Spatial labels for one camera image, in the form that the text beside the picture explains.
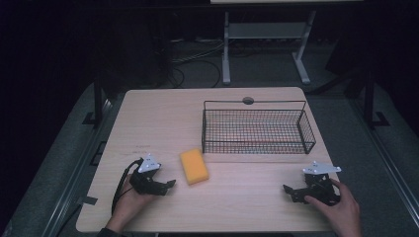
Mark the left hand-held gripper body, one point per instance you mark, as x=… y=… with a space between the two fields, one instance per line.
x=145 y=179

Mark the grey table grommet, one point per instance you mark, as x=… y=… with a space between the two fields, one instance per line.
x=248 y=100

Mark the black metal stand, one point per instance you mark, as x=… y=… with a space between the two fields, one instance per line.
x=98 y=102
x=370 y=102

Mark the person's right hand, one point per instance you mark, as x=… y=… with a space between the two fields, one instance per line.
x=342 y=212

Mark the grey tape piece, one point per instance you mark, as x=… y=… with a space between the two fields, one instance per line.
x=88 y=199

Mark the person's left hand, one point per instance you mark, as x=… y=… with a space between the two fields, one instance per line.
x=129 y=202

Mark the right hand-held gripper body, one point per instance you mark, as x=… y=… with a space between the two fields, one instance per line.
x=321 y=187

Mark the black table bracket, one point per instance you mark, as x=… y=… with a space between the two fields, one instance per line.
x=98 y=153

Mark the aluminium rail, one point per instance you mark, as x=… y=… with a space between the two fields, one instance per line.
x=79 y=168
x=385 y=154

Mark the white metal stand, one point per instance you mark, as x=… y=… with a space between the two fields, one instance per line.
x=263 y=30

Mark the yellow sponge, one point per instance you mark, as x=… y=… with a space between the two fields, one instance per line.
x=194 y=166

